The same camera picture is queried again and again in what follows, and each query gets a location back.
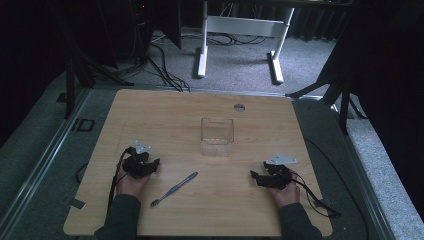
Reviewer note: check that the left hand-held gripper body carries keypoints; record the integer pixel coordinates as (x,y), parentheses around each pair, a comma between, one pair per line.
(138,166)

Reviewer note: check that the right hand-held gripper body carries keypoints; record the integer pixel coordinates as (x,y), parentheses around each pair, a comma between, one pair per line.
(278,175)

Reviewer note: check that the clear plastic holder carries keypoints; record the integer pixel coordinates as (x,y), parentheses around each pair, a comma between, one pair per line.
(216,138)

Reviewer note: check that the person's left hand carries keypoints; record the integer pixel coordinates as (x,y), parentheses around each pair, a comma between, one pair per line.
(131,186)

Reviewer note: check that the person's right hand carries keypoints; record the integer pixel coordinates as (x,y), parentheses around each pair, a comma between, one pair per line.
(288,196)

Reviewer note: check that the black rectangular floor buckle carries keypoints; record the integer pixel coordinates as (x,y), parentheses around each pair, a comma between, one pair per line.
(83,125)

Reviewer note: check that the round grey table grommet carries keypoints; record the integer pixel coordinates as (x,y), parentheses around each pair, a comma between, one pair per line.
(239,107)

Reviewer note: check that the grey tape piece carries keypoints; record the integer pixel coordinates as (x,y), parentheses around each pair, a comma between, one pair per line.
(77,204)

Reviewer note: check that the black metal stand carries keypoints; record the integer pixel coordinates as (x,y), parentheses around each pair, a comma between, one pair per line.
(343,103)
(71,83)

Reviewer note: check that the dark curtain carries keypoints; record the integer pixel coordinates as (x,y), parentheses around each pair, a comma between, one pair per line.
(30,50)
(390,66)

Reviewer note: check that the white desk frame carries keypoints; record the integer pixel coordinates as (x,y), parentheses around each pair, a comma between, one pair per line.
(245,25)

